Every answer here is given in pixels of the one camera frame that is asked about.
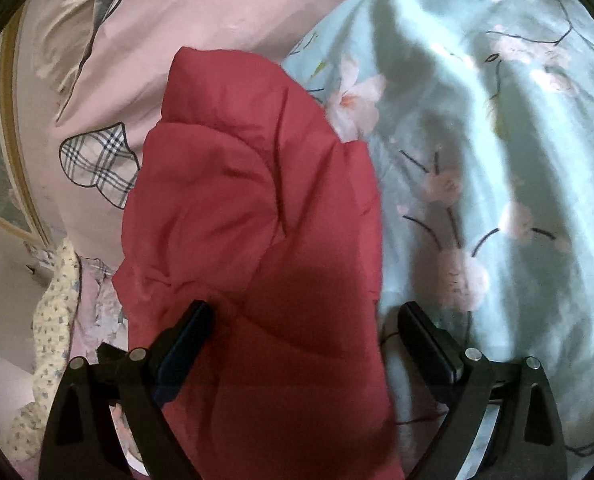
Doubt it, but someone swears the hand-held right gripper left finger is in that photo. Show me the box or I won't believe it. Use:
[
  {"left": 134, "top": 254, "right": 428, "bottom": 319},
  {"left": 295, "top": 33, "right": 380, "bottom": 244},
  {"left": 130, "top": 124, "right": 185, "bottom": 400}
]
[{"left": 37, "top": 300, "right": 215, "bottom": 480}]

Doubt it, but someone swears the gold trimmed headboard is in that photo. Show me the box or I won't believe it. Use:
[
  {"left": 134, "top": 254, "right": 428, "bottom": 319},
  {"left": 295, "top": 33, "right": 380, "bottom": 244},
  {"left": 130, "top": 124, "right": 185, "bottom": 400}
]
[{"left": 0, "top": 15, "right": 52, "bottom": 246}]

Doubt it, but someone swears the red quilted coat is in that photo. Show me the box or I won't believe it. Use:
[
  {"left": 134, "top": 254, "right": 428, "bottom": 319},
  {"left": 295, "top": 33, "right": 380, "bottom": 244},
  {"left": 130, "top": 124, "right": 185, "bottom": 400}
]
[{"left": 112, "top": 46, "right": 408, "bottom": 480}]

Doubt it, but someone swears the white floral ruffled cloth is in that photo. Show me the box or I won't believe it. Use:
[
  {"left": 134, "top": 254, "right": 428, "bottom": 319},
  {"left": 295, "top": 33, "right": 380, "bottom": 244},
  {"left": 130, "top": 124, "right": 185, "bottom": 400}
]
[{"left": 74, "top": 255, "right": 142, "bottom": 461}]

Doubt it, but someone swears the light blue floral blanket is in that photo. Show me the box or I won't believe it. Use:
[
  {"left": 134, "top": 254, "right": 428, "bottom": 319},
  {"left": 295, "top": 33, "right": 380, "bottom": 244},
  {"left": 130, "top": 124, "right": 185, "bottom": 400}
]
[{"left": 277, "top": 0, "right": 594, "bottom": 480}]

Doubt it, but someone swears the pink plaid-patch pillow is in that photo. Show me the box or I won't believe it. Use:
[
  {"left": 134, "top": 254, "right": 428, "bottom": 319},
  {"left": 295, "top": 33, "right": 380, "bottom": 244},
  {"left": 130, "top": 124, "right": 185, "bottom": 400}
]
[{"left": 14, "top": 0, "right": 402, "bottom": 241}]

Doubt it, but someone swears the yellow floral cloth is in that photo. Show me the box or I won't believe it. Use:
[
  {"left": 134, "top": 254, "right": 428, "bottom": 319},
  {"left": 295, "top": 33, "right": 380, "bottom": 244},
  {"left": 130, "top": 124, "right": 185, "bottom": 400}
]
[{"left": 7, "top": 237, "right": 82, "bottom": 461}]

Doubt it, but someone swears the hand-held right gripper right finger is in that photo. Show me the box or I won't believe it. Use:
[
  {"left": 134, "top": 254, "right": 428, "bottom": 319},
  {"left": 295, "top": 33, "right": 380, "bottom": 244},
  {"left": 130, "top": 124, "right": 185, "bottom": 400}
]
[{"left": 398, "top": 301, "right": 570, "bottom": 480}]

